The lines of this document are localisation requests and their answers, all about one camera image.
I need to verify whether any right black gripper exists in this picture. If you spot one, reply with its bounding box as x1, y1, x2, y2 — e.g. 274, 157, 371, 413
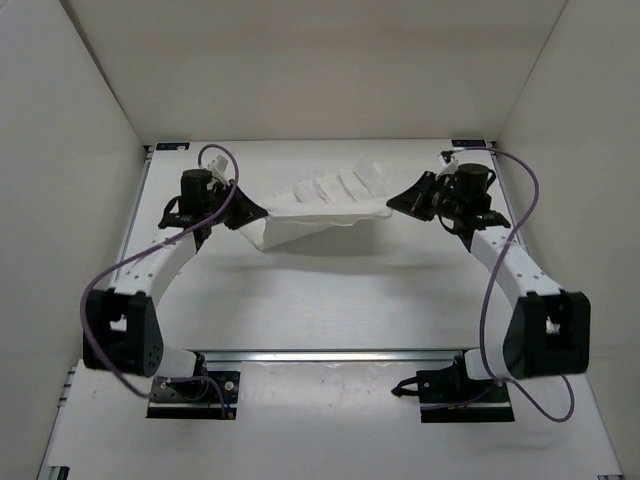
389, 173, 465, 223

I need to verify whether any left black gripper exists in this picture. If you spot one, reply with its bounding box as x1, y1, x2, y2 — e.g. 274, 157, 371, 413
206, 176, 267, 228

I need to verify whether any white skirt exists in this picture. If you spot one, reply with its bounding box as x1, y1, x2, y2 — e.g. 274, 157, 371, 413
239, 160, 392, 251

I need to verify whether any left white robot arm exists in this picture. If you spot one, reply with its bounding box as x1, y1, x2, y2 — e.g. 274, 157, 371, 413
83, 167, 267, 398

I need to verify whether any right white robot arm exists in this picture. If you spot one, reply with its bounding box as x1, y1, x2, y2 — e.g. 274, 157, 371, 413
387, 163, 591, 401

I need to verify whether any left blue corner sticker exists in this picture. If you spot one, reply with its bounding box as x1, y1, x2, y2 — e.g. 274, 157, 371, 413
155, 142, 190, 151

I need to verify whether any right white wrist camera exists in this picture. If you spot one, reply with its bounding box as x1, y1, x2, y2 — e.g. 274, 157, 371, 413
436, 148, 462, 178

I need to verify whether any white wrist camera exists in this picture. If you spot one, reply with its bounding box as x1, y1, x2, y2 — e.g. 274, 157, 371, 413
436, 148, 462, 178
206, 155, 229, 185

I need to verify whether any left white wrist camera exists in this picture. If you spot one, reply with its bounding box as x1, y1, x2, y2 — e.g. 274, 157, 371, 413
206, 155, 229, 185

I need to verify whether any right aluminium table rail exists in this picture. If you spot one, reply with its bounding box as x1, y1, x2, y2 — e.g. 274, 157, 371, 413
488, 141, 557, 301

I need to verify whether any left aluminium table rail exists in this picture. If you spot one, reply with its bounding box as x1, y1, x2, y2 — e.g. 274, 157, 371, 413
94, 145, 153, 346

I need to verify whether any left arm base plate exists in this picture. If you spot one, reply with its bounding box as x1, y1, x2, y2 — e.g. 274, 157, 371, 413
146, 367, 241, 421

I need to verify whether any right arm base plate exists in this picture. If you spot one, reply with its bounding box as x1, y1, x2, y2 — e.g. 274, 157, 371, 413
391, 365, 515, 424

